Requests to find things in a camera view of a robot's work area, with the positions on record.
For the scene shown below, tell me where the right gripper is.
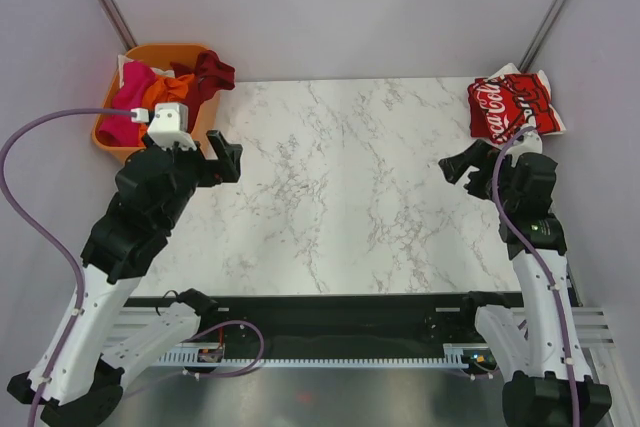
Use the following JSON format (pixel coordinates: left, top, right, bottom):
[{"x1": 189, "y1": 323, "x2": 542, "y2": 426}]
[{"x1": 438, "y1": 138, "x2": 519, "y2": 211}]

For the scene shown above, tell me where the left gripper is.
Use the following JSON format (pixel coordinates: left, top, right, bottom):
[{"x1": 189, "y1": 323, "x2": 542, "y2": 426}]
[{"x1": 145, "y1": 129, "x2": 243, "y2": 229}]

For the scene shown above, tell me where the dark red t shirt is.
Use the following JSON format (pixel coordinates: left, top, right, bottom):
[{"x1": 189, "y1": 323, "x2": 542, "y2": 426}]
[{"x1": 171, "y1": 50, "x2": 236, "y2": 118}]

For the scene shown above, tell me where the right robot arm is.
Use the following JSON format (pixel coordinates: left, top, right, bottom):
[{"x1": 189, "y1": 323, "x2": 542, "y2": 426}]
[{"x1": 438, "y1": 140, "x2": 612, "y2": 426}]

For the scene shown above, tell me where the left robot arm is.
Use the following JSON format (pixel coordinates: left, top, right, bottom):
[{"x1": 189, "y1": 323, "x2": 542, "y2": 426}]
[{"x1": 7, "y1": 130, "x2": 243, "y2": 426}]

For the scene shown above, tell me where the red coca cola t shirt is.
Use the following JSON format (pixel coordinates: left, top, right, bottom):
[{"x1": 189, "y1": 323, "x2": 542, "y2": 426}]
[{"x1": 467, "y1": 71, "x2": 566, "y2": 145}]

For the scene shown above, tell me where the orange t shirt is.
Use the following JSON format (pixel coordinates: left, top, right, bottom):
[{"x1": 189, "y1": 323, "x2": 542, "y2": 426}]
[{"x1": 141, "y1": 74, "x2": 201, "y2": 132}]

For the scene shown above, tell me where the pink t shirt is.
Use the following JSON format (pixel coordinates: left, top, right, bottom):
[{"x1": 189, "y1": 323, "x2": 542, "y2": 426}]
[{"x1": 98, "y1": 61, "x2": 156, "y2": 147}]

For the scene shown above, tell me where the white t shirt in basket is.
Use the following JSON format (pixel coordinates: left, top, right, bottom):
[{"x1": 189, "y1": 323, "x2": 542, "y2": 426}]
[{"x1": 117, "y1": 55, "x2": 175, "y2": 88}]

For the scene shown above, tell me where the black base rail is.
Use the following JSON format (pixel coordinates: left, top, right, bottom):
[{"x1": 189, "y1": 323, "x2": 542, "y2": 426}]
[{"x1": 119, "y1": 291, "x2": 584, "y2": 361}]

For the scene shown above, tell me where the white slotted cable duct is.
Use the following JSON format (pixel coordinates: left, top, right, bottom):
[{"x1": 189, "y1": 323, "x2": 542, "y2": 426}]
[{"x1": 152, "y1": 344, "x2": 496, "y2": 369}]

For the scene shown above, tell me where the aluminium frame profile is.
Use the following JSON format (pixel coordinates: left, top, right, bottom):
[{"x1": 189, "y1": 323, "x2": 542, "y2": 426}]
[{"x1": 514, "y1": 306, "x2": 616, "y2": 348}]

